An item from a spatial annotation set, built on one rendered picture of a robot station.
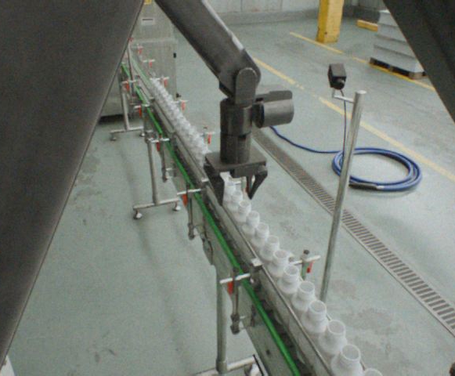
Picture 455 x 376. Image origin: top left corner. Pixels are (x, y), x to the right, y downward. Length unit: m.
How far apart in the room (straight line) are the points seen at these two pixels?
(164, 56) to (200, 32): 4.11
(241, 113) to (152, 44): 3.99
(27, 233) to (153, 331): 2.22
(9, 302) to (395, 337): 2.38
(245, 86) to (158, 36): 4.05
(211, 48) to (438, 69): 0.43
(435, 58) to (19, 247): 0.21
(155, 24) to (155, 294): 3.00
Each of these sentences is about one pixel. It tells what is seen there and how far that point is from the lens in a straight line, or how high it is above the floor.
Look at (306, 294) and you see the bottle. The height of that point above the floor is 1.16.
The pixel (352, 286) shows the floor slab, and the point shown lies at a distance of 2.69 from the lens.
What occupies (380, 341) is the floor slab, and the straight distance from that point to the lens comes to 2.46.
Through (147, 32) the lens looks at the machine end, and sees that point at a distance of 4.65.
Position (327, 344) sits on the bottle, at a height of 1.13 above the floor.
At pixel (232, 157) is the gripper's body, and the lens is 0.71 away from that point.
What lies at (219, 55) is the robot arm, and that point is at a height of 1.68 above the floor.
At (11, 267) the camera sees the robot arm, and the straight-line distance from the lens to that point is 0.18.
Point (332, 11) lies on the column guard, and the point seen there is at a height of 0.59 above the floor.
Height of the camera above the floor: 1.83
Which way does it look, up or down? 32 degrees down
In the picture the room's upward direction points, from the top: straight up
